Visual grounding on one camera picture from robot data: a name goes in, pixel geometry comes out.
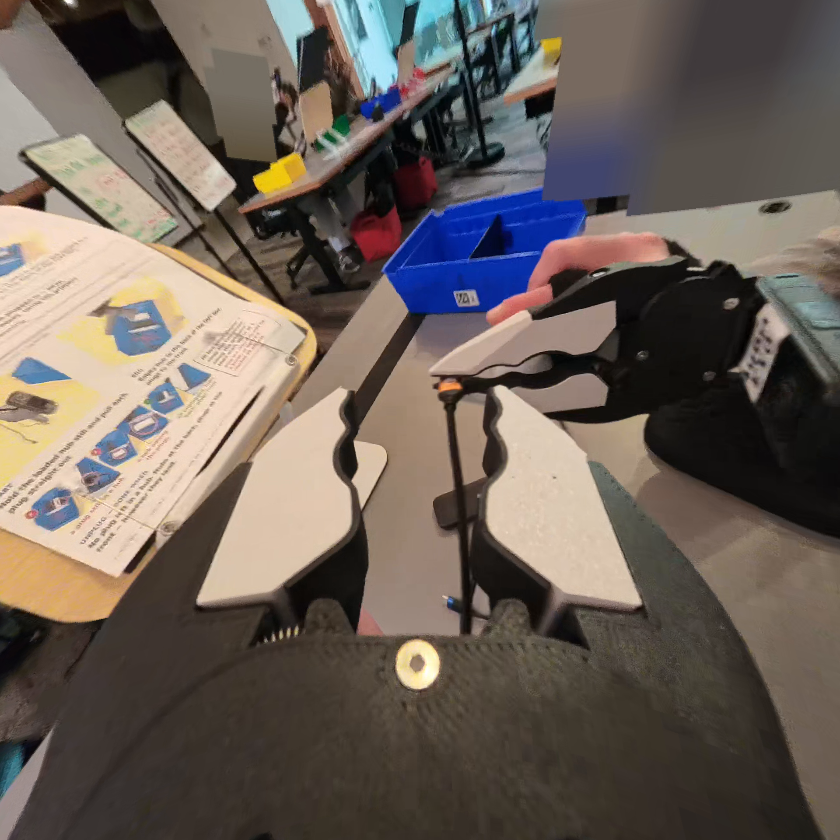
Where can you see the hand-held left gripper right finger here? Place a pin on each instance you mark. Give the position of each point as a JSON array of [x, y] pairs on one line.
[[565, 525]]

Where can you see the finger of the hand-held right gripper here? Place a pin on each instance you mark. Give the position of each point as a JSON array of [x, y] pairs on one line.
[[578, 394], [525, 344]]

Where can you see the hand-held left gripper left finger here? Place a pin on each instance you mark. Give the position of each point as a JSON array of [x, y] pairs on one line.
[[276, 525]]

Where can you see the blue plastic bin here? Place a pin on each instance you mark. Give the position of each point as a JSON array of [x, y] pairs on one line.
[[486, 256]]

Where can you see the slim black usb hub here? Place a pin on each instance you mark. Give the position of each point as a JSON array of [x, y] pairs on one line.
[[460, 505]]

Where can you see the person's right hand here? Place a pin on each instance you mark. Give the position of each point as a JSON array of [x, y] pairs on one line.
[[578, 263]]

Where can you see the black bin divider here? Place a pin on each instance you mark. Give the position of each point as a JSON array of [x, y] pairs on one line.
[[488, 239]]

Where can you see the red plastic bin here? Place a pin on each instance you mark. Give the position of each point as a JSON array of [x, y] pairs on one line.
[[381, 234]]

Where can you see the printed instruction sheet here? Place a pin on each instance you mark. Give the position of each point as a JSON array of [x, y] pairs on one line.
[[118, 381]]

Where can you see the instruction sheet on stand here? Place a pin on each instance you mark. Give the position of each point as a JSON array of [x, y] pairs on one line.
[[53, 591]]

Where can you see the wooden work table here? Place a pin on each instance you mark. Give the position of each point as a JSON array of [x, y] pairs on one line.
[[355, 145], [532, 85]]

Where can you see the yellow plastic bin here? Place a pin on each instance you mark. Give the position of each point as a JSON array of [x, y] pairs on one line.
[[278, 173]]

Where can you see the white easel board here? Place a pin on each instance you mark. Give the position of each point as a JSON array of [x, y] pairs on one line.
[[99, 184], [177, 151]]

